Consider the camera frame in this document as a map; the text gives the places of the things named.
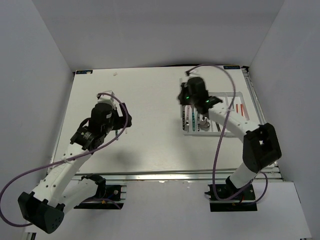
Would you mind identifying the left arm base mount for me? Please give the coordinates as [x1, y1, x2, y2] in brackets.
[74, 174, 127, 210]

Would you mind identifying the green handle knife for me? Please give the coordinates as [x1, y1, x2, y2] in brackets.
[115, 130, 119, 141]

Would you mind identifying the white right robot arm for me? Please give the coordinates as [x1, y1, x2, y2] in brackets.
[177, 77, 282, 200]

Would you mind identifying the pink handle spoon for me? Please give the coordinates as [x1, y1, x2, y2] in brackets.
[199, 116, 207, 126]

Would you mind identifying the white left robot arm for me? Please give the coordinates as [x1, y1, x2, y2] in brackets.
[18, 102, 132, 234]

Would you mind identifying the white cutlery tray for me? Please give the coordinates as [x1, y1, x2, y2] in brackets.
[181, 91, 252, 139]

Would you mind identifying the dark marbled handle fork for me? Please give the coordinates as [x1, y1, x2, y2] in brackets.
[182, 105, 190, 132]

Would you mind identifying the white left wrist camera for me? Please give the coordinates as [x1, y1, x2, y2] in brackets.
[96, 90, 117, 110]

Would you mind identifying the dark marbled handle knife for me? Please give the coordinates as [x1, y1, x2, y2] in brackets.
[215, 122, 221, 132]

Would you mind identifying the green handle spoon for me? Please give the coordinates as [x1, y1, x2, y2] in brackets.
[201, 121, 210, 131]

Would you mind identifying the green handle fork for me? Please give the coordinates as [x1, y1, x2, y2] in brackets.
[191, 105, 196, 132]

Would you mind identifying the dark marbled handle spoon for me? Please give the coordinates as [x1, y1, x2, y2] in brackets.
[197, 112, 201, 132]

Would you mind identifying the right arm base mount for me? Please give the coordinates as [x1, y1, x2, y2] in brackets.
[203, 183, 258, 213]

